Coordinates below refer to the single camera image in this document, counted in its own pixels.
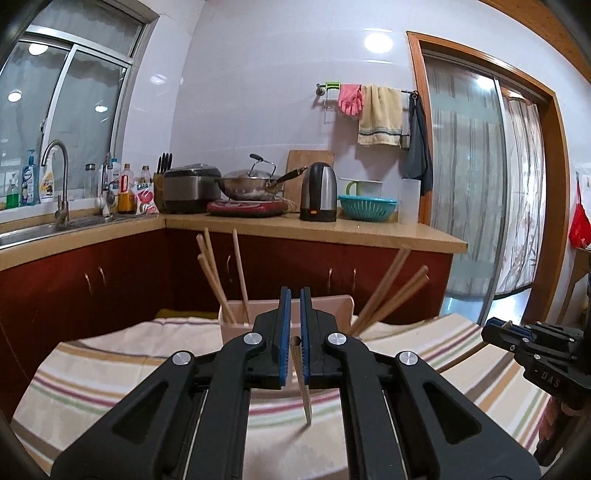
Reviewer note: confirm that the white translucent plastic container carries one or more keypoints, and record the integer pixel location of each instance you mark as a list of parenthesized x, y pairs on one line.
[(409, 203)]

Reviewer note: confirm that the wooden knife block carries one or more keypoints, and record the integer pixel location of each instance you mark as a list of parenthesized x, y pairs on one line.
[(158, 194)]

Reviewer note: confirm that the white spray bottle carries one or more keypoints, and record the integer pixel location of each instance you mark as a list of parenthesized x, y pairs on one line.
[(47, 187)]

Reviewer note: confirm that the tall steel kitchen faucet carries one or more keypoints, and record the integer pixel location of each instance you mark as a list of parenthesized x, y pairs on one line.
[(62, 203)]

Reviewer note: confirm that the pink and white bag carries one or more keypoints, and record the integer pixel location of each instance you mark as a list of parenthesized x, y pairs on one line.
[(147, 201)]

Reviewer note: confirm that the bunch of wooden chopsticks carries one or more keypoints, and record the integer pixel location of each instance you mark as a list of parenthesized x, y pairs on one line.
[(240, 277)]

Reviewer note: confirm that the red hanging bag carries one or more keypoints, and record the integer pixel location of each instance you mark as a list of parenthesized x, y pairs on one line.
[(581, 226)]

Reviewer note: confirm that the steel kitchen sink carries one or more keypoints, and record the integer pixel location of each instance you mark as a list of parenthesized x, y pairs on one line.
[(27, 233)]

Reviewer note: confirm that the pink rubber glove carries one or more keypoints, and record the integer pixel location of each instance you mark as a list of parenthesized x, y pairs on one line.
[(350, 99)]

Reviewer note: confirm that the white and green pitcher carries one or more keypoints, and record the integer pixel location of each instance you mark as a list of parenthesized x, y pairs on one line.
[(369, 187)]

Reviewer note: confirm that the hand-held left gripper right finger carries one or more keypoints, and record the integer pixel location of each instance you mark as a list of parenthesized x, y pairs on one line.
[(305, 332)]

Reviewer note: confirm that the clear glass bottle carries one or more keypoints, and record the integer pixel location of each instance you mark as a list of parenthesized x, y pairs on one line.
[(90, 184)]

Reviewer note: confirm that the red induction cooker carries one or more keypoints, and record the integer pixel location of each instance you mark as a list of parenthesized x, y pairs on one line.
[(244, 208)]

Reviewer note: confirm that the steel towel rail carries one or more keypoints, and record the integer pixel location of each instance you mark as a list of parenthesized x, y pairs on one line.
[(319, 90)]

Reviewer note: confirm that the yellow striped towel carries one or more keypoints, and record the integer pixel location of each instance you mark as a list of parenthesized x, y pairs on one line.
[(379, 115)]

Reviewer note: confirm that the small steel water tap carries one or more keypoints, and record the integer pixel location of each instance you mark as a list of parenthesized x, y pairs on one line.
[(107, 203)]

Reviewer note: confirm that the steel electric kettle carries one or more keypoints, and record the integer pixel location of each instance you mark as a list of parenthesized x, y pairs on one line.
[(318, 194)]

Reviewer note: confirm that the striped tablecloth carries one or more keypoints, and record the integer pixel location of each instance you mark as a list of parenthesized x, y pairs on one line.
[(92, 392)]

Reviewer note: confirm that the cooking oil bottle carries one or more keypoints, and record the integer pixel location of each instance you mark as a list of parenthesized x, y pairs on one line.
[(126, 198)]

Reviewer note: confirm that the green plastic clip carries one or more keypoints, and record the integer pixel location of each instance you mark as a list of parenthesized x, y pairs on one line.
[(333, 85)]

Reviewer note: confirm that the glass sliding door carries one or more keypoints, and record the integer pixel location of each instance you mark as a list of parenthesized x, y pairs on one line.
[(461, 184)]

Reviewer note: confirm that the steel wok lid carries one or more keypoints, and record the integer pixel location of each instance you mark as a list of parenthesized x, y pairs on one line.
[(249, 174)]

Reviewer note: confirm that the small sauce bottle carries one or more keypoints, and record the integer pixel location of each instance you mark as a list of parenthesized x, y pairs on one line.
[(145, 175)]

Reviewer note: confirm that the wooden side table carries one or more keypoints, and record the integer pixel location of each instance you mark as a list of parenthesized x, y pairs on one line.
[(579, 263)]

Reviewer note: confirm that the grey rice cooker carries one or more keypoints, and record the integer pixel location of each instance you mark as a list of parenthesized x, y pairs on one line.
[(189, 189)]

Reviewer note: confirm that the aluminium frame window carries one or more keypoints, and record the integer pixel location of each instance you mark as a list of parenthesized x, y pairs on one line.
[(83, 115)]

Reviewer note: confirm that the patterned curtain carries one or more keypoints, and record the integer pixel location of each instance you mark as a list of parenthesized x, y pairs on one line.
[(521, 194)]

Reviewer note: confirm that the white bottle with blue cap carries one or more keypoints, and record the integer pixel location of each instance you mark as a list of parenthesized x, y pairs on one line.
[(115, 175)]

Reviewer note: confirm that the dark grey hanging cloth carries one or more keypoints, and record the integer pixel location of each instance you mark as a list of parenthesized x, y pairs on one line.
[(418, 157)]

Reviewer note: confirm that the green dish soap bottle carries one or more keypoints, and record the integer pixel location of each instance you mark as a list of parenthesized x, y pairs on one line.
[(13, 198)]

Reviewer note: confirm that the wooden door frame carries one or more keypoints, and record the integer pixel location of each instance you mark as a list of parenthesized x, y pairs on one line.
[(415, 60)]

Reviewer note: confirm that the blue detergent bottle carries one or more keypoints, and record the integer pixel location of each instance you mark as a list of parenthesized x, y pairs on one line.
[(28, 184)]

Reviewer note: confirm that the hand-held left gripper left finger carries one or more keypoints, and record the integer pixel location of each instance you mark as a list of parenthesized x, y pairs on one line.
[(285, 332)]

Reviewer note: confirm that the wooden cutting board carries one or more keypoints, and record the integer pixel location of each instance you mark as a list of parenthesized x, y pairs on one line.
[(298, 159)]

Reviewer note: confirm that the teal plastic colander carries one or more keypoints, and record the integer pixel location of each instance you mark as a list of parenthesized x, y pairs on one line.
[(367, 207)]

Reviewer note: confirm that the pink plastic utensil holder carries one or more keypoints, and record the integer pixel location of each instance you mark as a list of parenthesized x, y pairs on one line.
[(334, 307)]

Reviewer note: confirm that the steel wok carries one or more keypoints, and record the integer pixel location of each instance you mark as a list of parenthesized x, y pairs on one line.
[(240, 190)]

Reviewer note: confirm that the red kitchen cabinet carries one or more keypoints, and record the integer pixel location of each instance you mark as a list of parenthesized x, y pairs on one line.
[(69, 286)]

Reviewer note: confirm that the single light wooden chopstick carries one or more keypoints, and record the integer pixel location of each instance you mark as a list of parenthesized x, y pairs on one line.
[(304, 401)]

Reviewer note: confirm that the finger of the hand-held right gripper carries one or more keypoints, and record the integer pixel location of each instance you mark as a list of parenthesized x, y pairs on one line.
[(496, 337), (521, 333)]

